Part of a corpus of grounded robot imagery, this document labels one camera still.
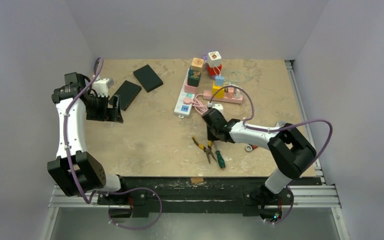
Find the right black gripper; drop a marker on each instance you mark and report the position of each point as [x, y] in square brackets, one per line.
[214, 129]

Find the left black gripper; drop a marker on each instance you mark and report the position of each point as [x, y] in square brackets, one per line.
[111, 114]

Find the yellow handled pliers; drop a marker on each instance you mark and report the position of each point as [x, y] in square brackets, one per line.
[206, 149]

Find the black ribbed box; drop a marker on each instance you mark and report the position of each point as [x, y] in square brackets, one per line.
[126, 93]

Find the green handled screwdriver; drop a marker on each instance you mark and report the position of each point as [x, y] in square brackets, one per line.
[220, 160]

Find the red handled adjustable wrench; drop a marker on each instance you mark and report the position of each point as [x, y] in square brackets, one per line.
[250, 147]

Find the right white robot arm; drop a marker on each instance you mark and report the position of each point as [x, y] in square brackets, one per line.
[291, 151]

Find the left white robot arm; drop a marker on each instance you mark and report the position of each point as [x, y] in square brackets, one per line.
[75, 170]

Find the pink power strip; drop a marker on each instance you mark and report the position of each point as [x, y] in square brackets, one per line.
[227, 95]

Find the yellow cube charger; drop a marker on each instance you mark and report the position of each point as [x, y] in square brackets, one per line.
[217, 92]

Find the blue cube charger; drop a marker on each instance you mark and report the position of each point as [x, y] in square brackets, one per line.
[219, 80]

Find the dark green cube charger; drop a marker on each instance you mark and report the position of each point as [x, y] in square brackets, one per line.
[193, 78]

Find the red cube charger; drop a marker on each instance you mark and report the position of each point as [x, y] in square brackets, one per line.
[213, 71]

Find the white cube charger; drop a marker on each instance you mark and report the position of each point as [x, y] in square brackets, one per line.
[214, 59]

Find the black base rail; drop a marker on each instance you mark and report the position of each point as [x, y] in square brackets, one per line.
[141, 196]

